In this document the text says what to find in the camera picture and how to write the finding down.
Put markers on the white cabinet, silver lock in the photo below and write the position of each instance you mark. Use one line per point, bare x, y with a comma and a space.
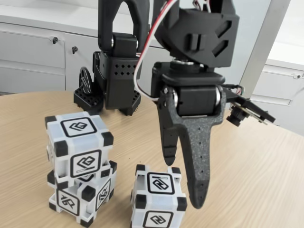
280, 95

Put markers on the white cube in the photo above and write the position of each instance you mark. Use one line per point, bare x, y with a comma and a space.
78, 128
159, 183
66, 202

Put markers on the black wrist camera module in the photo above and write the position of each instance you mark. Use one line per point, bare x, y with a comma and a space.
237, 116

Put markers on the white cube, lamp-like glyph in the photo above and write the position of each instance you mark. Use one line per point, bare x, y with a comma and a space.
66, 202

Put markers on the grey metal frame post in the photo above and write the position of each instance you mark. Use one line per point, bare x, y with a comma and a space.
261, 47

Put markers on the black cabinet lock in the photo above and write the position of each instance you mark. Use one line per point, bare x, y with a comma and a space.
74, 49
55, 40

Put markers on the silver cabinet lock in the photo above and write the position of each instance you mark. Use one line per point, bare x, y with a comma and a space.
297, 76

